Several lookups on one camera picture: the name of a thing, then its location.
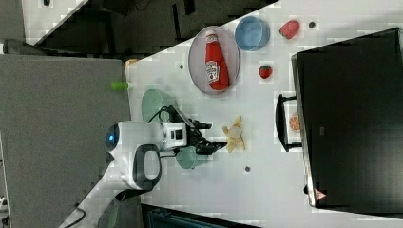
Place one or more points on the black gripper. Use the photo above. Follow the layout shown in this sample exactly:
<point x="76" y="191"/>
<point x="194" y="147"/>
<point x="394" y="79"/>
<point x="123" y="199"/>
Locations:
<point x="197" y="140"/>

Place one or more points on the plush peeled banana toy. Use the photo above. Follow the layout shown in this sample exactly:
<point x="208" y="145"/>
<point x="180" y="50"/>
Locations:
<point x="234" y="135"/>

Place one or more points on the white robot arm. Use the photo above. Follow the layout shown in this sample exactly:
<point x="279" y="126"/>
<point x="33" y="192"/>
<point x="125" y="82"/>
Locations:
<point x="136" y="148"/>

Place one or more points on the black toaster oven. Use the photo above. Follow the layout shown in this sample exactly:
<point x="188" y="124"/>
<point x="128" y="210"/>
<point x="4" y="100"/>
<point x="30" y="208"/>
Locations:
<point x="349" y="104"/>

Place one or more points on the green perforated colander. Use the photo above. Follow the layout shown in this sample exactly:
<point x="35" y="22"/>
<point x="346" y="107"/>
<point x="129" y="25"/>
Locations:
<point x="153" y="102"/>

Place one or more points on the red ketchup bottle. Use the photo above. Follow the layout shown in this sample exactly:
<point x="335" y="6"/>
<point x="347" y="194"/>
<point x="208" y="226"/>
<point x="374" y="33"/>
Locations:
<point x="215" y="64"/>

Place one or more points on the small red strawberry toy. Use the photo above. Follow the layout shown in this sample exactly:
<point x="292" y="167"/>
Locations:
<point x="265" y="72"/>

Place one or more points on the grey round plate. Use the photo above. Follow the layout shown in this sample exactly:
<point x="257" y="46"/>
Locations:
<point x="196" y="59"/>

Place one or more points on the orange slice toy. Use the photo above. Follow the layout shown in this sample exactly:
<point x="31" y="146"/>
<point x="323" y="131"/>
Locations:
<point x="294" y="123"/>

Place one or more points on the green bottle cap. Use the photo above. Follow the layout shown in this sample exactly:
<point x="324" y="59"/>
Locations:
<point x="115" y="86"/>

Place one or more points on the blue bowl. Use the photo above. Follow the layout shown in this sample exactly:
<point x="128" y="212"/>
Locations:
<point x="252" y="33"/>

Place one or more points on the large strawberry toy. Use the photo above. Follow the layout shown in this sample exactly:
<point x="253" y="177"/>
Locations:
<point x="290" y="29"/>

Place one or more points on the green cup with handle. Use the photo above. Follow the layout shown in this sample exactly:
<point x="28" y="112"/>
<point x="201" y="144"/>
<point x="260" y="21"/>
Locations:
<point x="188" y="158"/>

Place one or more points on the blue metal frame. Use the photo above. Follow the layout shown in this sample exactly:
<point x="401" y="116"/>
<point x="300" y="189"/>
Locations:
<point x="161" y="218"/>

